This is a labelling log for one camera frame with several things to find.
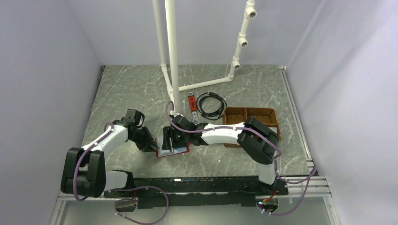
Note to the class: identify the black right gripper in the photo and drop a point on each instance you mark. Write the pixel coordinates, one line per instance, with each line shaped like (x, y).
(169, 131)

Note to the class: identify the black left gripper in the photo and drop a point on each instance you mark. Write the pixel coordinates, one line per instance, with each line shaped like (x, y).
(145, 146)

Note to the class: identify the red card holder wallet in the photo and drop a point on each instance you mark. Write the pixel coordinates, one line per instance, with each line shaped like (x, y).
(166, 149)

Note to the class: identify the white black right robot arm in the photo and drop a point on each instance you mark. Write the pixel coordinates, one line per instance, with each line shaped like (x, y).
(256, 139)

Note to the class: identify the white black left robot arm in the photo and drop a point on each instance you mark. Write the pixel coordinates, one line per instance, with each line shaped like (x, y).
(84, 173)

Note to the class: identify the brown woven divided basket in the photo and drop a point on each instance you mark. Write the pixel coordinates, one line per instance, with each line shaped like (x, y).
(267, 116)

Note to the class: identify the red handled adjustable wrench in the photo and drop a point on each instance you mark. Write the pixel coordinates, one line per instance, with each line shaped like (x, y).
(193, 108)

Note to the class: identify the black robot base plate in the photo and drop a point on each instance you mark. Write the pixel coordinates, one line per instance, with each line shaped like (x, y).
(199, 191)

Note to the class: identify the white PVC pipe frame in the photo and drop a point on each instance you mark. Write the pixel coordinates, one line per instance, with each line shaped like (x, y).
(171, 76)

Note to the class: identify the aluminium rail frame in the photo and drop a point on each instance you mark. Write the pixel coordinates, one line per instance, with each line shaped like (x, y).
(225, 154)

